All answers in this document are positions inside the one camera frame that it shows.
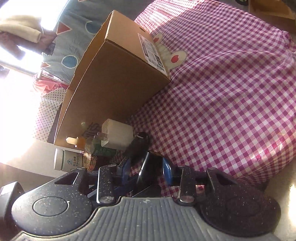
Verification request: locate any dark hanging garment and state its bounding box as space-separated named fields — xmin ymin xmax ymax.
xmin=0 ymin=30 xmax=58 ymax=62

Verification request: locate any white pink-dotted cloth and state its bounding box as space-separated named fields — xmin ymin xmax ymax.
xmin=32 ymin=88 xmax=70 ymax=142

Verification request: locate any cream hanging cloth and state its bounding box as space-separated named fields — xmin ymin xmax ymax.
xmin=0 ymin=14 xmax=42 ymax=44

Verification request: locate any small black cap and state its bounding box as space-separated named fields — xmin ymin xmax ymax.
xmin=136 ymin=152 xmax=163 ymax=189

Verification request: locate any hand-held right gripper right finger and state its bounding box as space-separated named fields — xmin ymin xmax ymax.
xmin=162 ymin=159 xmax=239 ymax=205

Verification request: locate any brown cardboard box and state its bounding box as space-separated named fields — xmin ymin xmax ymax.
xmin=54 ymin=10 xmax=172 ymax=149

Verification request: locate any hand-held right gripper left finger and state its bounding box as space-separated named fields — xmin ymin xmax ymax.
xmin=54 ymin=158 xmax=139 ymax=205

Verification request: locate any pink checkered tablecloth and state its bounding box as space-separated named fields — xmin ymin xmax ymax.
xmin=126 ymin=0 xmax=296 ymax=197

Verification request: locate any green dropper bottle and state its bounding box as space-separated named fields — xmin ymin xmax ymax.
xmin=66 ymin=136 xmax=117 ymax=158

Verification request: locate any black tape roll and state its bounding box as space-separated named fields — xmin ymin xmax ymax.
xmin=125 ymin=132 xmax=149 ymax=160

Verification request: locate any flat cardboard box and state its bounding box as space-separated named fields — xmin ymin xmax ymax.
xmin=248 ymin=0 xmax=294 ymax=19

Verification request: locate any blue patterned bed sheet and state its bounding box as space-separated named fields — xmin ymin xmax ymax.
xmin=41 ymin=0 xmax=117 ymax=90

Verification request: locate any white charger plug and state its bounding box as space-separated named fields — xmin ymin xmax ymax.
xmin=92 ymin=119 xmax=134 ymax=151

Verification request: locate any white plastic jar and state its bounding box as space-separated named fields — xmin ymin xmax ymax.
xmin=54 ymin=148 xmax=85 ymax=172

